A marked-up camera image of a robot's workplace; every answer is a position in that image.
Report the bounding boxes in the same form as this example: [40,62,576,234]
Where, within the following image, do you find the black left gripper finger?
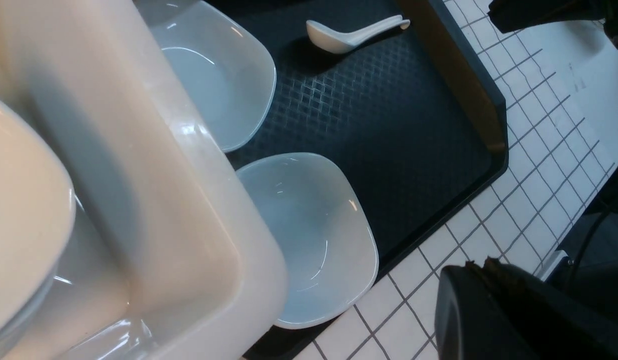
[435,259,618,360]

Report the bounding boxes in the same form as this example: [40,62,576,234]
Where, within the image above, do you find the white square dish front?
[236,152,379,330]

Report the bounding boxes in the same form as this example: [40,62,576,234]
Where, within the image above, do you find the white square dish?
[236,152,379,330]
[136,0,277,153]

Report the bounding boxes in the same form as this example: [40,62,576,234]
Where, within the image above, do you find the white soup spoon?
[306,14,411,55]

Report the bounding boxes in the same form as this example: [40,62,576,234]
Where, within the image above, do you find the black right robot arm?
[487,0,618,49]

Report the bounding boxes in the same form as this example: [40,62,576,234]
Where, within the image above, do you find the black textured serving tray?
[204,0,509,360]

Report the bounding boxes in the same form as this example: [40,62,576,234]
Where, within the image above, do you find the large white plastic tub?
[0,0,288,360]

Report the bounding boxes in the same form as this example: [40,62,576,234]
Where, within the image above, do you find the stack of white dishes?
[0,100,76,352]

